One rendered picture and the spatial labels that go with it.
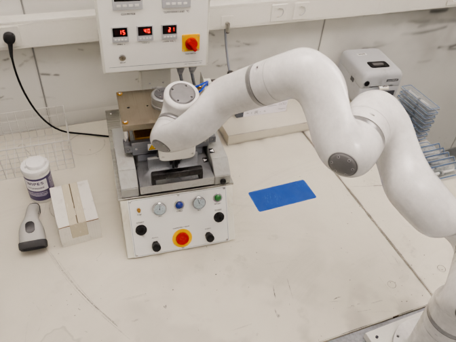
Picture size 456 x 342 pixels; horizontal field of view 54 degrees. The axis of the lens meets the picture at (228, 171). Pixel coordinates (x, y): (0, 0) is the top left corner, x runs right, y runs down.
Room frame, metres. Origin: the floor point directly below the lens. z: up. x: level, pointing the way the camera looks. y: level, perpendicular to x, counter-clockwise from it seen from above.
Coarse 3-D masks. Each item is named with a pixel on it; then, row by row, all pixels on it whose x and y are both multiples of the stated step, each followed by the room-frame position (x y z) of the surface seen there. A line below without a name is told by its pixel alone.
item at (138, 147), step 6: (210, 138) 1.08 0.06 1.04; (126, 144) 1.01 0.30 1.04; (132, 144) 1.00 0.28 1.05; (138, 144) 1.01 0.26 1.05; (144, 144) 1.01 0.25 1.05; (150, 144) 1.02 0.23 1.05; (204, 144) 1.07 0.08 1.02; (126, 150) 0.99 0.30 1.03; (132, 150) 1.00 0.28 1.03; (138, 150) 1.01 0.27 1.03; (144, 150) 1.01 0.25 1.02; (150, 150) 1.02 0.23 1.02; (156, 150) 1.02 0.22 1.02
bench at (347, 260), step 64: (64, 128) 1.43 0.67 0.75; (0, 192) 1.05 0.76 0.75; (320, 192) 1.19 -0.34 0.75; (384, 192) 1.22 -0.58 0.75; (0, 256) 0.79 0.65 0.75; (64, 256) 0.81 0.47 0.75; (192, 256) 0.85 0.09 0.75; (256, 256) 0.87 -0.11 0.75; (320, 256) 0.90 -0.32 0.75; (384, 256) 0.92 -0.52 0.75; (448, 256) 0.94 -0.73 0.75; (0, 320) 0.59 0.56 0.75; (64, 320) 0.60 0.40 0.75; (128, 320) 0.62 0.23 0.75; (192, 320) 0.64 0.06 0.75; (256, 320) 0.66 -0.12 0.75; (320, 320) 0.67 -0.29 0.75; (384, 320) 0.69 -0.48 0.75
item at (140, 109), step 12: (204, 84) 1.21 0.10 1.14; (120, 96) 1.15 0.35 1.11; (132, 96) 1.16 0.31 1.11; (144, 96) 1.16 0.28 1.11; (156, 96) 1.11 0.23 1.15; (120, 108) 1.09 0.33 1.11; (132, 108) 1.10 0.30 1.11; (144, 108) 1.10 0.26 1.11; (156, 108) 1.10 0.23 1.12; (132, 120) 1.04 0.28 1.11; (144, 120) 1.04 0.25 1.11; (156, 120) 1.05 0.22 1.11
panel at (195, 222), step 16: (192, 192) 0.96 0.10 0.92; (208, 192) 0.97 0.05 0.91; (224, 192) 0.99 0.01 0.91; (128, 208) 0.89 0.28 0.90; (144, 208) 0.90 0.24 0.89; (176, 208) 0.92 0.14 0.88; (192, 208) 0.94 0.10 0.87; (208, 208) 0.95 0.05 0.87; (224, 208) 0.96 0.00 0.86; (144, 224) 0.88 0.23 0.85; (160, 224) 0.89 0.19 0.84; (176, 224) 0.90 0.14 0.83; (192, 224) 0.92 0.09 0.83; (208, 224) 0.93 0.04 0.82; (224, 224) 0.94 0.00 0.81; (144, 240) 0.86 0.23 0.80; (160, 240) 0.87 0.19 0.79; (192, 240) 0.89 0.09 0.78; (224, 240) 0.92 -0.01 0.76
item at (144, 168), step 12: (204, 156) 1.07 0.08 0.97; (144, 168) 0.99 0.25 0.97; (156, 168) 1.00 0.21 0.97; (168, 168) 1.00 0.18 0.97; (204, 168) 1.02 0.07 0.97; (144, 180) 0.94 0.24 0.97; (156, 180) 0.94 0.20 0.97; (168, 180) 0.95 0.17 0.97; (180, 180) 0.95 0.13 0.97; (192, 180) 0.96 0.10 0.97; (204, 180) 0.97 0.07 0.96; (144, 192) 0.91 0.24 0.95; (156, 192) 0.93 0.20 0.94
